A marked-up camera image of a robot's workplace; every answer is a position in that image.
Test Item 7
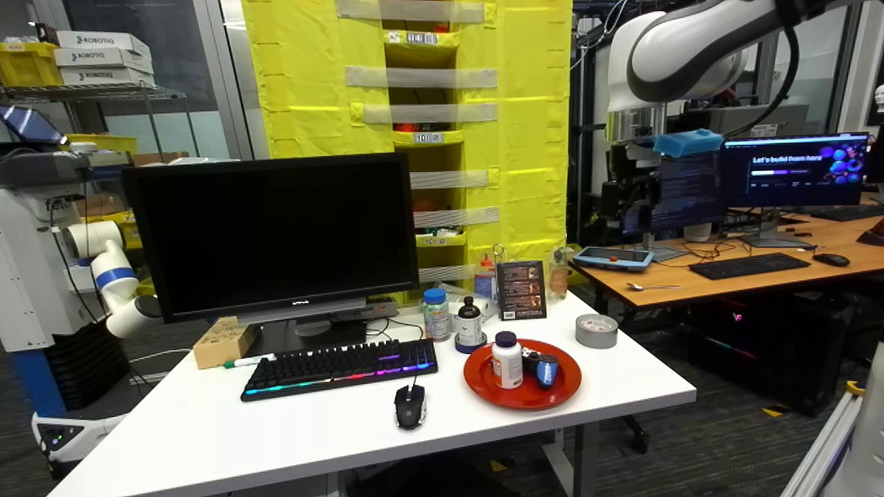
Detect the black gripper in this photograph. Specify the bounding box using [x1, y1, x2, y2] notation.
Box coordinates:
[604, 140, 667, 244]

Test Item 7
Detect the small bottle blue label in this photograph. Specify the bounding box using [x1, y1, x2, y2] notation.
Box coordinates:
[472, 253, 500, 302]

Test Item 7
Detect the dark glass bottle white label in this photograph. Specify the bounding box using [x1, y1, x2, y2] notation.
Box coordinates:
[453, 296, 490, 355]

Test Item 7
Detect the red round plate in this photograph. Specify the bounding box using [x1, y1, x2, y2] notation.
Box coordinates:
[461, 337, 585, 414]

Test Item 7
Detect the monitor with terminal screen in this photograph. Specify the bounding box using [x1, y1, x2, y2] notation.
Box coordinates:
[650, 149, 729, 242]

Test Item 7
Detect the blue grey teach pendant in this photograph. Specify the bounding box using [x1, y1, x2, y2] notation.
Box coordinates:
[571, 242, 658, 275]

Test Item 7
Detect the wooden desk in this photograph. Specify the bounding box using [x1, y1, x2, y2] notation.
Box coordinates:
[569, 207, 884, 312]

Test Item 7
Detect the glass spice jar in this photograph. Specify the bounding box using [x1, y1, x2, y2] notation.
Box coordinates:
[546, 242, 574, 302]

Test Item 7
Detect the plain black keyboard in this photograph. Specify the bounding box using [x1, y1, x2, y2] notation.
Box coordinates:
[687, 250, 813, 282]

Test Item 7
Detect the dark video game case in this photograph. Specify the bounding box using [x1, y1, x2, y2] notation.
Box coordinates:
[495, 260, 549, 323]

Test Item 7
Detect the ultrawide monitor purple screen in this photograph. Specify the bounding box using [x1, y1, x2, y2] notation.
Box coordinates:
[722, 133, 872, 249]

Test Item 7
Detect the blue grey game controller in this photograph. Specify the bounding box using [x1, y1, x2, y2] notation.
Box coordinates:
[520, 344, 564, 391]

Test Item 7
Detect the small black desk mouse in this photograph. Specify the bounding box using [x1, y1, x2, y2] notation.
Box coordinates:
[813, 249, 854, 271]

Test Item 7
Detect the black computer tower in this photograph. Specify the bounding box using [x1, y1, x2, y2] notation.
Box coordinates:
[716, 293, 861, 420]

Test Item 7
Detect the clear jar blue lid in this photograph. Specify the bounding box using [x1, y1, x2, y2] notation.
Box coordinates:
[419, 283, 453, 341]

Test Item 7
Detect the black computer mouse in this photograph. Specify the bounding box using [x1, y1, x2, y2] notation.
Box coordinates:
[393, 380, 429, 432]

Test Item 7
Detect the black rainbow backlit keyboard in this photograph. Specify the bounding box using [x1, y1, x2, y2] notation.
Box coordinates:
[237, 337, 441, 405]

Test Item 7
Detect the yellow shelving unit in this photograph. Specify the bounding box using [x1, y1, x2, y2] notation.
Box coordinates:
[241, 0, 574, 297]

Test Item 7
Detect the black computer monitor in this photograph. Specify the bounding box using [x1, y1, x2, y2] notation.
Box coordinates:
[121, 149, 424, 359]

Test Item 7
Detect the green white marker pen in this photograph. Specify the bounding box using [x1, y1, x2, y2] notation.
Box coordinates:
[222, 354, 270, 373]

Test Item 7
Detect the white cardboard boxes stack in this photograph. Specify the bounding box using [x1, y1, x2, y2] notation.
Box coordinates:
[52, 28, 160, 90]

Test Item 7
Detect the white mobile robot body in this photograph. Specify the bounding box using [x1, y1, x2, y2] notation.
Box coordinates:
[0, 105, 128, 464]

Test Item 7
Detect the yellow storage bin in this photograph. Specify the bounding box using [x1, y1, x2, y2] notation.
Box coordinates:
[0, 39, 64, 90]

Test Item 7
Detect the grey duct tape roll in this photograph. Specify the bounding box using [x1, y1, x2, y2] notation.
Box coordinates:
[571, 312, 622, 349]

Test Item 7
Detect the white metal frame rail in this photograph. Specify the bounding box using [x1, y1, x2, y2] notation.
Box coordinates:
[779, 383, 871, 497]

